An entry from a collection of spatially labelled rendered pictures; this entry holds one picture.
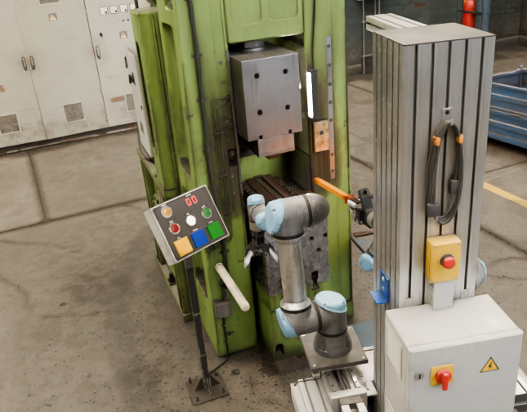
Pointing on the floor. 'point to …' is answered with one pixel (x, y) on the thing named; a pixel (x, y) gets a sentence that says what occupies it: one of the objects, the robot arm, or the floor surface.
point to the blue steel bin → (515, 108)
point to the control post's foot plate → (198, 395)
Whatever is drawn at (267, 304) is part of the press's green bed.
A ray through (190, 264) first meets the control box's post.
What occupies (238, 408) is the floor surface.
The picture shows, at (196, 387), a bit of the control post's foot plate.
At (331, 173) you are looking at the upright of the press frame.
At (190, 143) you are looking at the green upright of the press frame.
